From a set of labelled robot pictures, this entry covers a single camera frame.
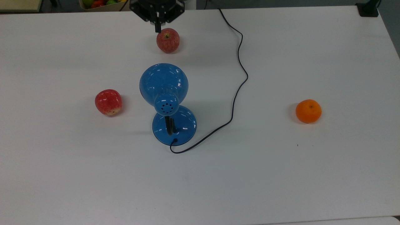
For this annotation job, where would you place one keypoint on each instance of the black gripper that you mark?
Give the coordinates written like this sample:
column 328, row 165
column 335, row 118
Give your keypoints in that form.
column 165, row 9

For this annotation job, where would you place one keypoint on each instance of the blue desk lamp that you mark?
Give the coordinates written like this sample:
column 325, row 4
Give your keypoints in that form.
column 162, row 81

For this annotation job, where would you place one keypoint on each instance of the pale red apple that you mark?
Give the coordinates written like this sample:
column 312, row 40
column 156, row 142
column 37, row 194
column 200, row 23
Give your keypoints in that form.
column 168, row 41

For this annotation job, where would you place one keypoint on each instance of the fruit basket at edge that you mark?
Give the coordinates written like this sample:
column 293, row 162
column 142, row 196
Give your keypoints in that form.
column 100, row 4

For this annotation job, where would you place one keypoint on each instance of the bright red apple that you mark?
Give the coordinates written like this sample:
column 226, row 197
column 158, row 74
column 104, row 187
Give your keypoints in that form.
column 108, row 102

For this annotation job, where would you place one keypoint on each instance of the light wooden board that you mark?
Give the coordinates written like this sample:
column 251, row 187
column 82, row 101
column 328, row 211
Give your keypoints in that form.
column 18, row 4

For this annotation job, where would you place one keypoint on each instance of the orange mandarin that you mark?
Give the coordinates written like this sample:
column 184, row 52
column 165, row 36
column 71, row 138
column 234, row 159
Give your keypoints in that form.
column 308, row 111

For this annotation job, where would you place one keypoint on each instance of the black clamp base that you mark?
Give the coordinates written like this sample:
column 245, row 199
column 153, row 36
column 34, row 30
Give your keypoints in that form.
column 368, row 9

